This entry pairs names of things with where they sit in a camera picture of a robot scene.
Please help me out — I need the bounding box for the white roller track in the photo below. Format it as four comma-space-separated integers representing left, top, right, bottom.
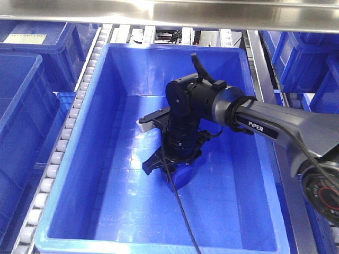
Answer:
11, 24, 114, 253

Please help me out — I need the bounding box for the blue bin with label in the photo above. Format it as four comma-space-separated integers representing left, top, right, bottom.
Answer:
1, 20, 99, 92

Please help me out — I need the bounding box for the blue plastic bin left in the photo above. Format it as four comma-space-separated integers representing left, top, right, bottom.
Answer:
1, 52, 60, 237

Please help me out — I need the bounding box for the large blue plastic bin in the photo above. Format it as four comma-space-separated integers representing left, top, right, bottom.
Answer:
35, 43, 291, 253

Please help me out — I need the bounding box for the blue plastic bin right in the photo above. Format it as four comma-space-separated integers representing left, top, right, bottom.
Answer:
261, 31, 338, 114

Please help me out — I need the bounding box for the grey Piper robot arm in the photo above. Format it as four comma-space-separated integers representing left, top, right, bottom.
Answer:
138, 54, 338, 225

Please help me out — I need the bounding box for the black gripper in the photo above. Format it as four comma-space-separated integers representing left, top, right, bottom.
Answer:
142, 110, 212, 175

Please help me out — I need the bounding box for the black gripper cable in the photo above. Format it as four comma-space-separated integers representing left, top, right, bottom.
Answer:
152, 95, 339, 254

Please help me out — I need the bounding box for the small blue box part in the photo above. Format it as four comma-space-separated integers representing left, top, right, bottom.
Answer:
169, 164, 198, 190

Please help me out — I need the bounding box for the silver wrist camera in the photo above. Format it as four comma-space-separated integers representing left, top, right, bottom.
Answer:
137, 107, 170, 133

